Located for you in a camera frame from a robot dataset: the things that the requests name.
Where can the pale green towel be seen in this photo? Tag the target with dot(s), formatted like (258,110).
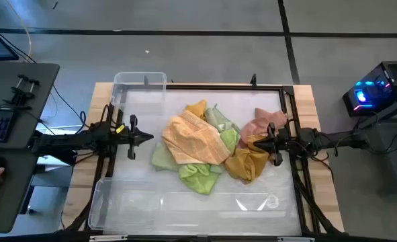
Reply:
(163,159)
(216,119)

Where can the pink towel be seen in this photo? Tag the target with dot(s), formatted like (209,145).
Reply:
(262,124)

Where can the yellow tag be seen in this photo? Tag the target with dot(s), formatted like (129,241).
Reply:
(120,128)

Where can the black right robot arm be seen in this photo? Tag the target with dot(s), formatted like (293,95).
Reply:
(336,139)

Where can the clear plastic bin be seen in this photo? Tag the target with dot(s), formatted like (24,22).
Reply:
(124,205)
(137,80)

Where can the grey metal cart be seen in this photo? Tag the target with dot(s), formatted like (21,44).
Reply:
(396,141)

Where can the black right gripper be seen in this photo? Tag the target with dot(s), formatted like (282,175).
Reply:
(280,142)

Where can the light orange checked towel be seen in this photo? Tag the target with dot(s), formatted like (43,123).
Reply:
(195,138)

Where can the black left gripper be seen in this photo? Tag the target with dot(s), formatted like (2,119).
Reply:
(132,136)

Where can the bright green towel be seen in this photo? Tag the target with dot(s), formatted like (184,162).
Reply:
(198,179)
(230,139)

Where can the dark grey desk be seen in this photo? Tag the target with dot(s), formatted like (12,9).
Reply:
(33,101)

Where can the black lit computer tower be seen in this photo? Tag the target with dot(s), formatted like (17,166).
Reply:
(386,87)

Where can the black aluminium table frame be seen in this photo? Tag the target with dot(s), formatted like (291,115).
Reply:
(218,87)

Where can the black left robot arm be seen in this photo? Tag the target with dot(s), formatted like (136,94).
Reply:
(70,141)

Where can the black desk clamp bracket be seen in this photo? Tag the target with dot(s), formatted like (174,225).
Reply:
(21,94)

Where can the mustard yellow towel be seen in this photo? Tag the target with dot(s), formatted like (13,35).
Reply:
(245,163)
(198,108)

